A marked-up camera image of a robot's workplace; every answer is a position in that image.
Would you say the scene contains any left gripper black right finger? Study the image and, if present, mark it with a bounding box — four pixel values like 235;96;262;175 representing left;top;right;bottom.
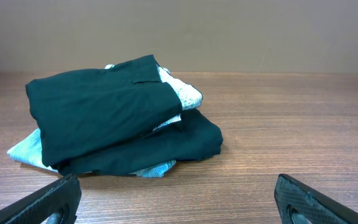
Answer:
274;174;358;224

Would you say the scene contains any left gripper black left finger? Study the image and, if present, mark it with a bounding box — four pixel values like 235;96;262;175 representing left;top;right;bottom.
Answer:
0;174;81;224

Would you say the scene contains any folded light patterned garment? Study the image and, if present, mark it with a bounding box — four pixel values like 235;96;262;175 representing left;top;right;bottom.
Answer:
7;65;203;178

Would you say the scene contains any folded dark green garment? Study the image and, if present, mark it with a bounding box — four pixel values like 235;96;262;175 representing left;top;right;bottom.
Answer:
25;55;223;175

